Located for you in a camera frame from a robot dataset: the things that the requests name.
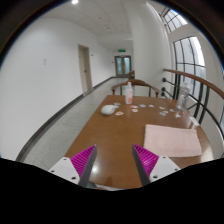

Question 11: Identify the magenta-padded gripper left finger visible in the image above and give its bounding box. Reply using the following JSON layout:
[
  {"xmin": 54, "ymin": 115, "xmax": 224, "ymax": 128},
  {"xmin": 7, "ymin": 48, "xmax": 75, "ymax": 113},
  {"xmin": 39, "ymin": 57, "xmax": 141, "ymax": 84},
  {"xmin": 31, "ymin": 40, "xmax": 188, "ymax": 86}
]
[{"xmin": 48, "ymin": 144, "xmax": 98, "ymax": 188}]

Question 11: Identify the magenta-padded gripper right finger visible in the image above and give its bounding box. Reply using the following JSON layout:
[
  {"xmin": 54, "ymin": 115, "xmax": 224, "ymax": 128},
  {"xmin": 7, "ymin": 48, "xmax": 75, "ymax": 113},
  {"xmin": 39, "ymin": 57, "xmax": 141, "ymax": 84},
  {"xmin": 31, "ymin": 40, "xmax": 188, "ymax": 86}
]
[{"xmin": 131, "ymin": 143, "xmax": 182, "ymax": 187}]

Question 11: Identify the pink towel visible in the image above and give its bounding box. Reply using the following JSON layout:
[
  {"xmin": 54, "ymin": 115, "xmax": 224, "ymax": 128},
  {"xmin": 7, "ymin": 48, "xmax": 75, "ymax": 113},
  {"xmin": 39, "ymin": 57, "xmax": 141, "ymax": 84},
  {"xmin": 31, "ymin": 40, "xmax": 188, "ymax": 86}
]
[{"xmin": 143, "ymin": 124, "xmax": 203, "ymax": 159}]

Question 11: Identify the white paper card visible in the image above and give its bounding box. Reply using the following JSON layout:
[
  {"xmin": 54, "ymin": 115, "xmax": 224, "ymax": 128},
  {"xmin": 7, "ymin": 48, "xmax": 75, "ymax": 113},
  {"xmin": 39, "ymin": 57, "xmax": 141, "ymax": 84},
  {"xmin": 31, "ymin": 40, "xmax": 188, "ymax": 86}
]
[{"xmin": 188, "ymin": 116, "xmax": 201, "ymax": 127}]

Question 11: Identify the clear plastic drink bottle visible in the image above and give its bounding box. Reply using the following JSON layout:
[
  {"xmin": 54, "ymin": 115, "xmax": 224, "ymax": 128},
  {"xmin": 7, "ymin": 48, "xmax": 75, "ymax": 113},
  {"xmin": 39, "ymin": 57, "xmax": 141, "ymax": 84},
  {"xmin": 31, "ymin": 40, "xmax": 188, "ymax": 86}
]
[{"xmin": 175, "ymin": 81, "xmax": 192, "ymax": 112}]

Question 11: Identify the white pump bottle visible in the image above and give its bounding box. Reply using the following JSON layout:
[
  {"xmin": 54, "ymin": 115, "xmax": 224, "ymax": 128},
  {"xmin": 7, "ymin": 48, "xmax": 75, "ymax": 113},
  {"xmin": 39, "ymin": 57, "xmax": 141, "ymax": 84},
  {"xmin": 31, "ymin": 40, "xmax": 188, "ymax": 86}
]
[{"xmin": 124, "ymin": 81, "xmax": 134, "ymax": 105}]

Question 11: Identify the wooden armchair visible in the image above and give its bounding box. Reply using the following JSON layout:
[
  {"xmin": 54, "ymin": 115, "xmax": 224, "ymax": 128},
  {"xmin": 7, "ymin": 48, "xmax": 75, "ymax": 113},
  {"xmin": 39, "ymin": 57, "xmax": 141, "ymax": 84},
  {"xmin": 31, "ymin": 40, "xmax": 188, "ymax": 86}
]
[{"xmin": 111, "ymin": 78, "xmax": 161, "ymax": 98}]

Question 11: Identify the wooden-topped black railing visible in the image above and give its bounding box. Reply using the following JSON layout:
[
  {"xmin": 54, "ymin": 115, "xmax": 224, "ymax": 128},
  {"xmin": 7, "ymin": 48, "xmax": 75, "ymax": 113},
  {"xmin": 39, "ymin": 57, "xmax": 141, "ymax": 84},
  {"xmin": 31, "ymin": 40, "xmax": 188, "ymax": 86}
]
[{"xmin": 161, "ymin": 68, "xmax": 224, "ymax": 148}]

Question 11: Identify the beige side door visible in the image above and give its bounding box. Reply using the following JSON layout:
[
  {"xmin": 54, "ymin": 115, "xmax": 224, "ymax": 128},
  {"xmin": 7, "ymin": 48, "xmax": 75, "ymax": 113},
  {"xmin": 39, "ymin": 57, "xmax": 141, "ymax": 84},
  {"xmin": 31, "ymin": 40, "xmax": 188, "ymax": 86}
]
[{"xmin": 77, "ymin": 44, "xmax": 94, "ymax": 96}]

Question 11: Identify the glass double door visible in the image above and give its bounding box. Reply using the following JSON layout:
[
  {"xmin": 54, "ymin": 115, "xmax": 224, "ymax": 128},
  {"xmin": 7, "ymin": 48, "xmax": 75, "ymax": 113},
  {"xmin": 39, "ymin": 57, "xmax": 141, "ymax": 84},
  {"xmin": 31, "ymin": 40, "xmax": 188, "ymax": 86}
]
[{"xmin": 114, "ymin": 55, "xmax": 132, "ymax": 78}]

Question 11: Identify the tall black-framed window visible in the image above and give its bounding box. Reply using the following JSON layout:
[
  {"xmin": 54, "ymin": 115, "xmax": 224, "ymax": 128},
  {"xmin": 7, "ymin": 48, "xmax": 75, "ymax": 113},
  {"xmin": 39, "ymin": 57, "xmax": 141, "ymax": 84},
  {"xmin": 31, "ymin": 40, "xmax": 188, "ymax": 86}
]
[{"xmin": 172, "ymin": 35, "xmax": 207, "ymax": 98}]

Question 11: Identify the high black-framed window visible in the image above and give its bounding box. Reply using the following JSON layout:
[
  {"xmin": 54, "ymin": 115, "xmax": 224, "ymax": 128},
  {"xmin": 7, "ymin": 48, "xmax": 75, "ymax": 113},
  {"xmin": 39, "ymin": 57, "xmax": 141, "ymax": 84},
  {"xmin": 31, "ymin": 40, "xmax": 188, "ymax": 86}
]
[{"xmin": 161, "ymin": 8, "xmax": 188, "ymax": 33}]

